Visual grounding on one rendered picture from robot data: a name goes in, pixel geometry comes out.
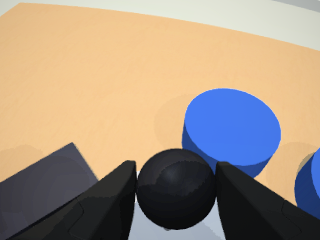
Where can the black flat slab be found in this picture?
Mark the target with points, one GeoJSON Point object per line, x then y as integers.
{"type": "Point", "coordinates": [36, 192]}

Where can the glass french press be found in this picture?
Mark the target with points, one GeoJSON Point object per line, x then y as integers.
{"type": "Point", "coordinates": [176, 198]}

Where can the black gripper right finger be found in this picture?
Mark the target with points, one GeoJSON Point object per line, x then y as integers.
{"type": "Point", "coordinates": [249, 210]}

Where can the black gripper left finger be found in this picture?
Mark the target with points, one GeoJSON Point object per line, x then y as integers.
{"type": "Point", "coordinates": [103, 212]}

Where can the blue cylinder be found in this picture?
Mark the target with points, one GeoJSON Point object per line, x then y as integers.
{"type": "Point", "coordinates": [307, 186]}
{"type": "Point", "coordinates": [226, 124]}

